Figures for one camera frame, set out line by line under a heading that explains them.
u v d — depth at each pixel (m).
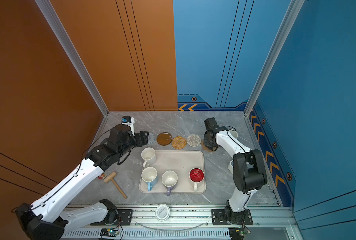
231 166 0.85
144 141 0.67
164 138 1.03
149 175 0.86
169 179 0.85
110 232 0.71
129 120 0.64
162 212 0.70
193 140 1.02
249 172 0.47
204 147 0.99
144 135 0.66
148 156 0.90
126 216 0.74
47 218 0.39
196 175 0.85
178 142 1.02
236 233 0.70
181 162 0.91
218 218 0.72
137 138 0.64
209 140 0.77
